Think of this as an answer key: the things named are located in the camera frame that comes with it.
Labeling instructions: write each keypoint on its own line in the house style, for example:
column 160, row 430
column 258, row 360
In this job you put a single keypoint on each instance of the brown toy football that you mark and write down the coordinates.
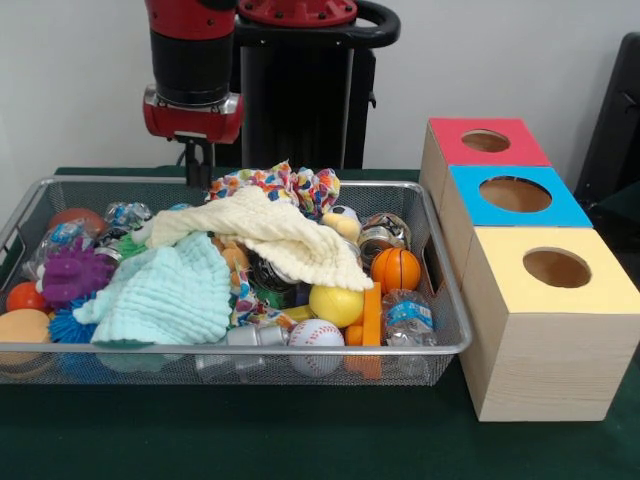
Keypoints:
column 75, row 220

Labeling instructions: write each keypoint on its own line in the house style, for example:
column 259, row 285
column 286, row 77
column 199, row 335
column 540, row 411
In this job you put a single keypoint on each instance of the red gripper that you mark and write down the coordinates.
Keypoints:
column 192, row 122

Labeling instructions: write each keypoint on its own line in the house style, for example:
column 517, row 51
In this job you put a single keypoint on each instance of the black chair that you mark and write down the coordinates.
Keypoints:
column 615, row 125

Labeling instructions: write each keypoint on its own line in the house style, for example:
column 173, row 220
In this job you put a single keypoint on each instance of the silver mesh bin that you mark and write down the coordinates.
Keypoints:
column 425, row 367

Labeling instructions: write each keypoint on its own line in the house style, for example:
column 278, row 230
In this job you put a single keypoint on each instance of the purple spiky rubber toy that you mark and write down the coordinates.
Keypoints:
column 70, row 275

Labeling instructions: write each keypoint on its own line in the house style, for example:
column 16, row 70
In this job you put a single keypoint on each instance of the dark green side tablecloth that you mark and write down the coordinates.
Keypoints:
column 622, row 205

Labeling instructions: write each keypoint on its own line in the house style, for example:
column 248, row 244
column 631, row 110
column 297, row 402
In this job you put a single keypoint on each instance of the clear plastic bottle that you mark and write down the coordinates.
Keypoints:
column 60, row 235

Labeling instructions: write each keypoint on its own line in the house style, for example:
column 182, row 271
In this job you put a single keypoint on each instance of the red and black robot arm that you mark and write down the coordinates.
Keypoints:
column 192, row 55

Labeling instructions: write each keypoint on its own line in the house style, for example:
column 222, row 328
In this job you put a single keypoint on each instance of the orange toy basketball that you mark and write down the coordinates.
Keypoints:
column 395, row 270

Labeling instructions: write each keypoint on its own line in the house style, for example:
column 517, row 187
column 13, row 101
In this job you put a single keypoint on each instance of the wooden box with three holes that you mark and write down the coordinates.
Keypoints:
column 540, row 370

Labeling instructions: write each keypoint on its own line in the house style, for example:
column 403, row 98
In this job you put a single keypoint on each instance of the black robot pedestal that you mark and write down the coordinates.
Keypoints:
column 300, row 100

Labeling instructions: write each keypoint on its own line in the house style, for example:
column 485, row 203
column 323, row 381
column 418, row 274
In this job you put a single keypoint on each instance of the white toy baseball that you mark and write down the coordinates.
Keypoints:
column 315, row 334

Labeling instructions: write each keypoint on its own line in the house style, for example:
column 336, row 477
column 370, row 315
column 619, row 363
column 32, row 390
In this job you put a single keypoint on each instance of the yellow ball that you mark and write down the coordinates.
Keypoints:
column 335, row 306

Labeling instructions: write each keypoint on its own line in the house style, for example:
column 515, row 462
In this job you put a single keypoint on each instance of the cream waffle cloth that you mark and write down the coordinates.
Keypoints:
column 280, row 235

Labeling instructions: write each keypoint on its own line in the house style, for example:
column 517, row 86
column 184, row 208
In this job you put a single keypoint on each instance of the colourful patterned cloth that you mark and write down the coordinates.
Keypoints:
column 310, row 187

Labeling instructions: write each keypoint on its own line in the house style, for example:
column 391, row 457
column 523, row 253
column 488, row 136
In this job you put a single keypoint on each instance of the small clear water bottle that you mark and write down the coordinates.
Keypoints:
column 407, row 315

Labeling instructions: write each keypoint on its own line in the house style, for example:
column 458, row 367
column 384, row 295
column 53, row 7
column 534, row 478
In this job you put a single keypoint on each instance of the mint waffle cloth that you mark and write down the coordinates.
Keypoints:
column 160, row 295

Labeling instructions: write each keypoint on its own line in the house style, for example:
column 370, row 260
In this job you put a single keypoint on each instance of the red round robot base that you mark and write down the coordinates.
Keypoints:
column 300, row 12

